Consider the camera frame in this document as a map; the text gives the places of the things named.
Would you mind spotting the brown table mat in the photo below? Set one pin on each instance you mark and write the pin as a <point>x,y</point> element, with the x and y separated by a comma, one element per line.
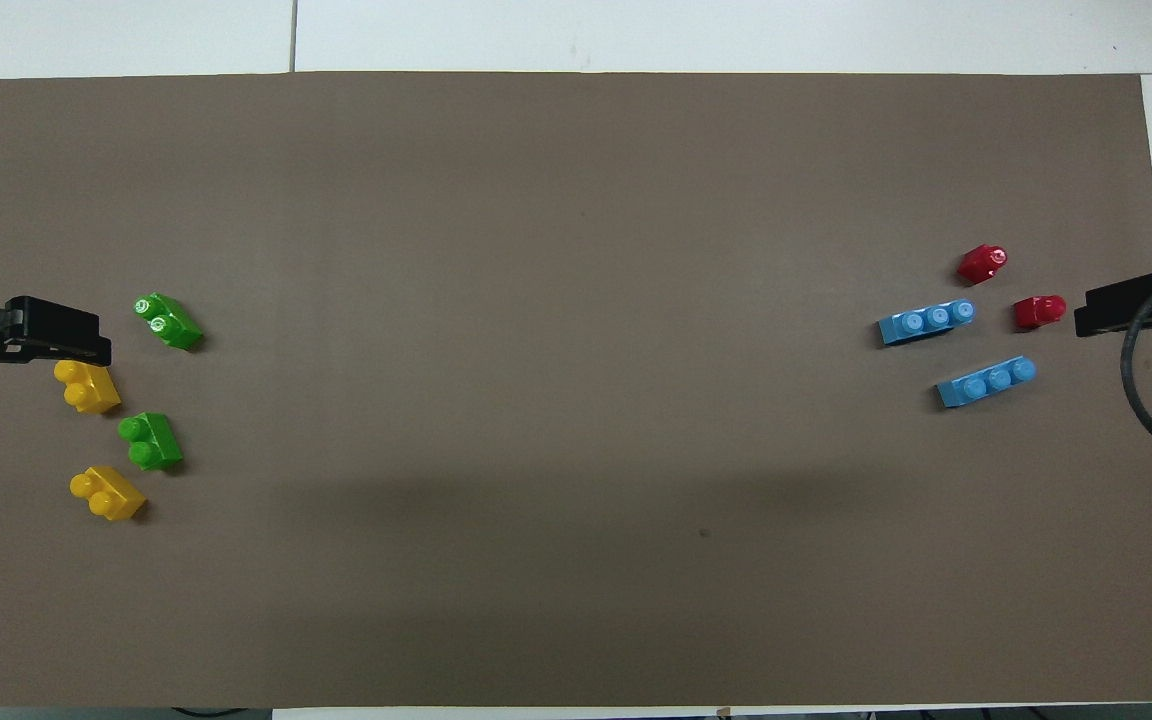
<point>556,400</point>

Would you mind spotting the red single-stud toy block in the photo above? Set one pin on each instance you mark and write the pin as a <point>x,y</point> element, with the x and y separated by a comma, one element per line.
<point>1038,311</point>
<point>980,264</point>

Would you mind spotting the green two-stud toy block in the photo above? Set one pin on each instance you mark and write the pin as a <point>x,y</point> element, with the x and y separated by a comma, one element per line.
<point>174,325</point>
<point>154,442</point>

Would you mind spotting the blue three-stud toy block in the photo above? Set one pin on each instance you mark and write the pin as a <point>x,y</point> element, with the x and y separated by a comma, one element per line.
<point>984,384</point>
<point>926,323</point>

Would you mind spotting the yellow two-stud toy block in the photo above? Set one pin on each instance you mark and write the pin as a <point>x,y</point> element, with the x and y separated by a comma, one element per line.
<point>111,493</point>
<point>91,388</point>

